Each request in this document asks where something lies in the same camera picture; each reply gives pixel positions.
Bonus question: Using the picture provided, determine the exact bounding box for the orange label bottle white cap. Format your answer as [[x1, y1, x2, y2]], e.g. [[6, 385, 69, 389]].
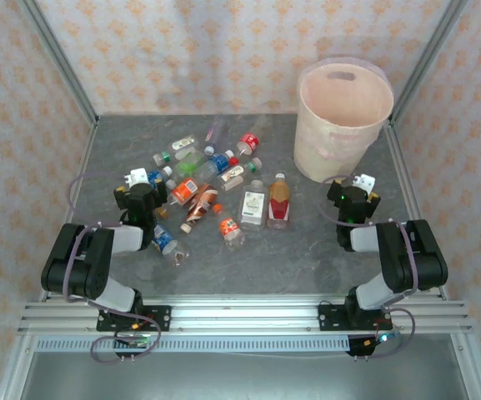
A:
[[165, 177, 200, 206]]

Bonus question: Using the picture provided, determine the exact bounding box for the aluminium table side rail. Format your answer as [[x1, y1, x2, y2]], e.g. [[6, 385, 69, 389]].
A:
[[383, 123, 449, 301], [39, 122, 99, 301]]

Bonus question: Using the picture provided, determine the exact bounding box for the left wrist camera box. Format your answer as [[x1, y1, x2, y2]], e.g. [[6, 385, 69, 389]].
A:
[[123, 167, 150, 187]]

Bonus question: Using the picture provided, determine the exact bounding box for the small blue label bottle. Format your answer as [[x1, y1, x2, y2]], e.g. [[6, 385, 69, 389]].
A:
[[147, 165, 173, 187]]

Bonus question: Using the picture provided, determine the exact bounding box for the white label bottle green cap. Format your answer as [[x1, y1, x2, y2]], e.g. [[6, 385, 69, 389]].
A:
[[152, 133, 200, 167]]

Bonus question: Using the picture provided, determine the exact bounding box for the aluminium frame post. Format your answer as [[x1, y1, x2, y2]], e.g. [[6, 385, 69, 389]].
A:
[[17, 0, 99, 126], [388, 0, 469, 125]]

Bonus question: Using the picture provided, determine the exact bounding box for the copper label bottle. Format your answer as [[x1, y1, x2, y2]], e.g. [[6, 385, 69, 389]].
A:
[[180, 184, 219, 233]]

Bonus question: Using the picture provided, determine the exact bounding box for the pale pink plastic bin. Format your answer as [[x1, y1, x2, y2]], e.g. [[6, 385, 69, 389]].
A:
[[293, 56, 394, 183]]

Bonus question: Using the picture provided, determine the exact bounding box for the slotted grey cable duct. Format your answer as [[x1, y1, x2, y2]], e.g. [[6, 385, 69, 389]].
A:
[[31, 336, 375, 353]]

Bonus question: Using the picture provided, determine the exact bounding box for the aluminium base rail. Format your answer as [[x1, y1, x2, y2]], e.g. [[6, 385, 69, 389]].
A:
[[18, 293, 473, 335]]

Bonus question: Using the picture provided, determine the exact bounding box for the red brown juice bottle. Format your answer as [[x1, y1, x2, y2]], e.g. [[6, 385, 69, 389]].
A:
[[266, 172, 292, 230]]

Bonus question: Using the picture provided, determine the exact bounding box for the green label clear bottle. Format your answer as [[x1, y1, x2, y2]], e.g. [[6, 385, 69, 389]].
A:
[[172, 150, 208, 178]]

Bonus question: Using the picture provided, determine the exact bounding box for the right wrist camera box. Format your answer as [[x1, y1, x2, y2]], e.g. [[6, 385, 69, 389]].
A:
[[353, 172, 377, 193]]

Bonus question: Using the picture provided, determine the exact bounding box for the clear square bottle white label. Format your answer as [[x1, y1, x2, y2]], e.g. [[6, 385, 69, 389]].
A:
[[238, 179, 267, 233]]

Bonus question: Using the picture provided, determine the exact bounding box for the blue label bottle white cap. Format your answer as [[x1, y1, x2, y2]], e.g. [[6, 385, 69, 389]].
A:
[[196, 149, 235, 176]]

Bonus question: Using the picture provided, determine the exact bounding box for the clear bottle with purple label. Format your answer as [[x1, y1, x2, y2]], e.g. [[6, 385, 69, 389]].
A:
[[205, 115, 228, 156]]

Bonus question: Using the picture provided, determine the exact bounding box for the red label cola bottle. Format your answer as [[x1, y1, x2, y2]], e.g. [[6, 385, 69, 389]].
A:
[[230, 132, 262, 167]]

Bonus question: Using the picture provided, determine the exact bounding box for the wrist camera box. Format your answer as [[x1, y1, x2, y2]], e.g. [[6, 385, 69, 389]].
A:
[[353, 172, 377, 193], [123, 167, 150, 187]]

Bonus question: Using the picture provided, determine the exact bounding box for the blue yellow label bottle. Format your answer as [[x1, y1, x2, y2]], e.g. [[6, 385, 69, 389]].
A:
[[151, 223, 190, 268]]

